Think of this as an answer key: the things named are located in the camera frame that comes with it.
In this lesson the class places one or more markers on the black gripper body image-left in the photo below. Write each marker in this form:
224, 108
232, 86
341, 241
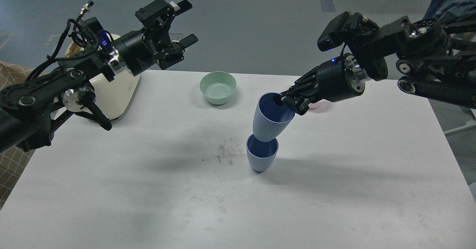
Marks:
139, 50

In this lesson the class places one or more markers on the image-right left gripper black finger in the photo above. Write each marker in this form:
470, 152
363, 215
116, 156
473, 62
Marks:
294, 94

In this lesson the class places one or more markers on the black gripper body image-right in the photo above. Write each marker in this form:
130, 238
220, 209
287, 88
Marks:
335, 80

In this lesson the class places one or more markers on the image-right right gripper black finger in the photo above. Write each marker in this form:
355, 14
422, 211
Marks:
301, 108

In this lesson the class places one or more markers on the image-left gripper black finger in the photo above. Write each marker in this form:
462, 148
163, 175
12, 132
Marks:
180, 42
159, 14

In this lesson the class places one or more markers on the blue cup image-right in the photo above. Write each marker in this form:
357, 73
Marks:
270, 119

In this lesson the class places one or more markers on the blue cup image-left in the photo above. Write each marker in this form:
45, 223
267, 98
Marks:
261, 154

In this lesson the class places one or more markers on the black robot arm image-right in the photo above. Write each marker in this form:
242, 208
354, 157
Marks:
432, 63

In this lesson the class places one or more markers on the pink bowl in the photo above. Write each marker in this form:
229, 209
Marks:
318, 105

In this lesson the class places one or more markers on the green bowl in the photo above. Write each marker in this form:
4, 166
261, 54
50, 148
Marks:
218, 87

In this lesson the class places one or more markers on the cream white toaster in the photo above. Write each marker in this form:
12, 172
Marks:
112, 98

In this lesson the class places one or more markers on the dark blue fabric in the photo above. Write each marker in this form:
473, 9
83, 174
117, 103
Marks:
451, 11

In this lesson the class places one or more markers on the beige checkered cloth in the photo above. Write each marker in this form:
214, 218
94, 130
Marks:
13, 161

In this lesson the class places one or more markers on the white chair frame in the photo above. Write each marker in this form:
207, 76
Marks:
458, 130

